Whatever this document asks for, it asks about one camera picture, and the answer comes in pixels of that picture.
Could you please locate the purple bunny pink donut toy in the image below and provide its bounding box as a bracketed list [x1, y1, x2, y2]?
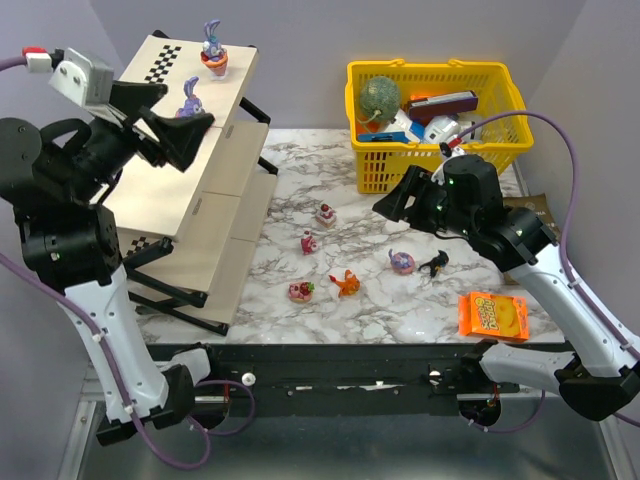
[388, 249, 415, 275]

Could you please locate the purple bunny cupcake toy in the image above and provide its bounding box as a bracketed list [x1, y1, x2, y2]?
[201, 19, 228, 80]

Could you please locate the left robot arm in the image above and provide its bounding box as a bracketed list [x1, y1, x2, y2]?
[1, 82, 214, 445]

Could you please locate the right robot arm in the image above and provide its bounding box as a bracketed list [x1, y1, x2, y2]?
[372, 155, 639, 421]

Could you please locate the beige tiered shelf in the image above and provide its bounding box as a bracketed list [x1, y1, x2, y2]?
[105, 31, 278, 336]

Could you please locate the yellow plastic basket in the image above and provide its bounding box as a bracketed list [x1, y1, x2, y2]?
[345, 59, 534, 194]

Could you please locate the black dragon toy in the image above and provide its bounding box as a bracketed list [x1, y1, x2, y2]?
[418, 250, 449, 279]

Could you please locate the blue box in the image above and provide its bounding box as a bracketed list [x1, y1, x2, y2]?
[356, 129, 410, 144]

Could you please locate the strawberry cake slice toy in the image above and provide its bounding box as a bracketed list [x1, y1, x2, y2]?
[315, 203, 337, 228]

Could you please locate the white bottle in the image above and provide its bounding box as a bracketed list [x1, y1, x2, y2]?
[457, 112, 484, 143]

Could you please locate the orange dragon toy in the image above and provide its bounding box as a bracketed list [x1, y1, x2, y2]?
[328, 269, 361, 298]

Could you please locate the pink bear toy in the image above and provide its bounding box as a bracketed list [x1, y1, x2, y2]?
[300, 231, 319, 255]

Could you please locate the green melon ball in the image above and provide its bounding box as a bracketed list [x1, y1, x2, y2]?
[359, 76, 401, 122]

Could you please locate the brown coffee bag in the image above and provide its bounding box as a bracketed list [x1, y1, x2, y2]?
[502, 194, 561, 288]

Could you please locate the purple box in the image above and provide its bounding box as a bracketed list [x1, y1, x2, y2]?
[408, 90, 479, 119]

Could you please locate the orange snack box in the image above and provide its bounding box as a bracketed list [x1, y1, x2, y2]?
[458, 292, 530, 343]

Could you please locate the strawberry tart toy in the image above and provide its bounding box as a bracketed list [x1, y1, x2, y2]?
[288, 281, 315, 303]

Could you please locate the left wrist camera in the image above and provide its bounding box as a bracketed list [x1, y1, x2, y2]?
[49, 48, 117, 123]

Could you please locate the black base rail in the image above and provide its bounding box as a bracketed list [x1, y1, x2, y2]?
[139, 341, 521, 419]

